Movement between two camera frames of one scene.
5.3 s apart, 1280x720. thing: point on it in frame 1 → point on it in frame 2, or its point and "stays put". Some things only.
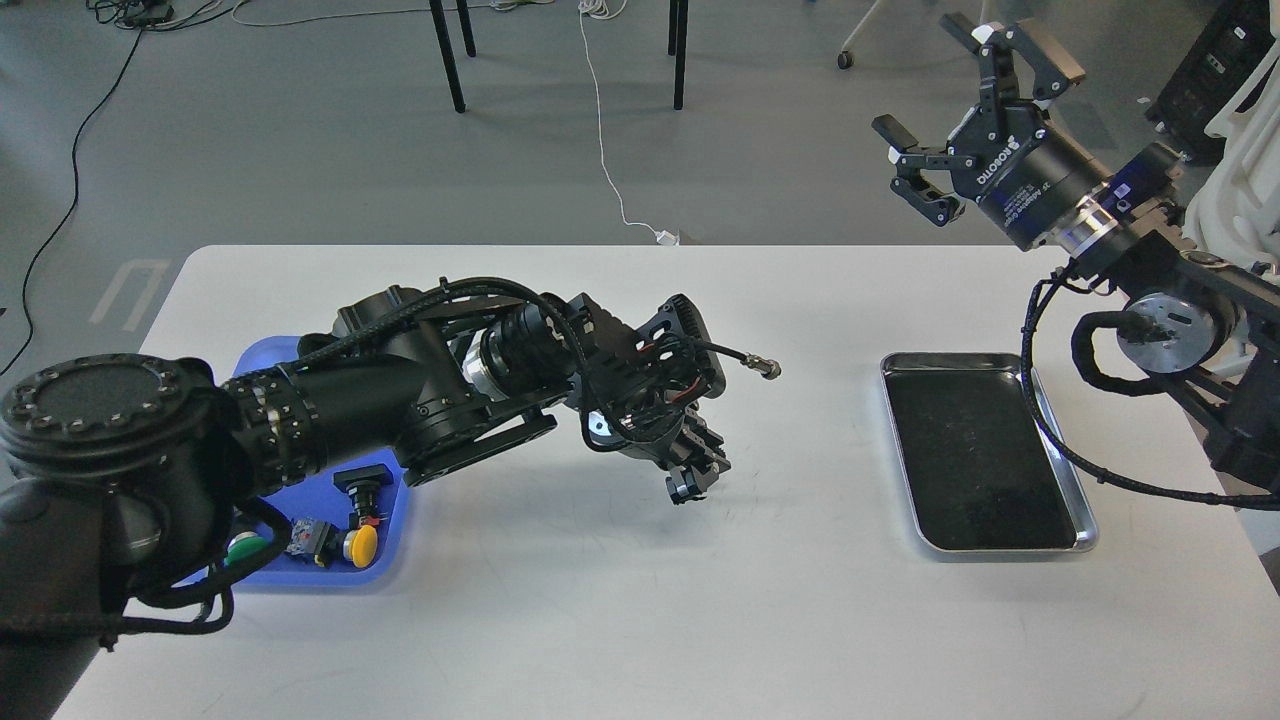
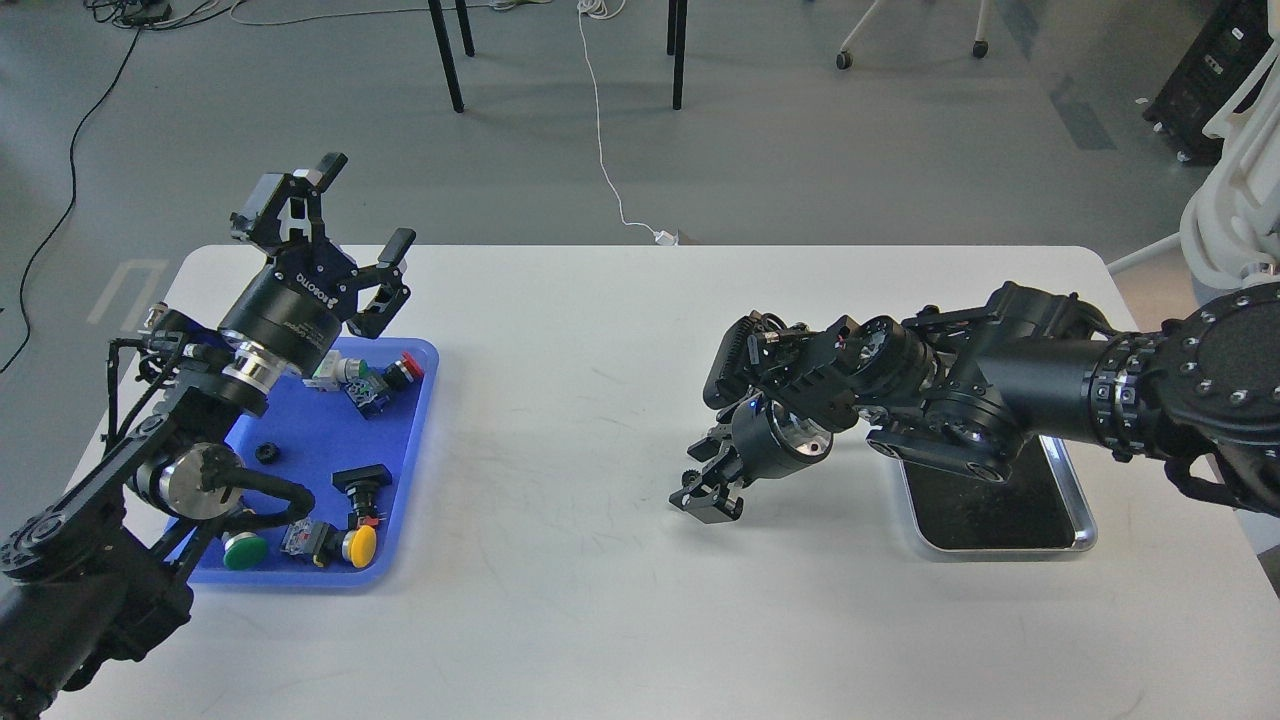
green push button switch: x=245 y=548 stays put
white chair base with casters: x=846 y=59 stays put
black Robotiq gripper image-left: x=650 y=429 → x=294 y=306
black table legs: x=677 y=41 stays put
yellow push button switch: x=360 y=545 stays put
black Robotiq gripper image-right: x=1036 y=179 → x=766 y=443
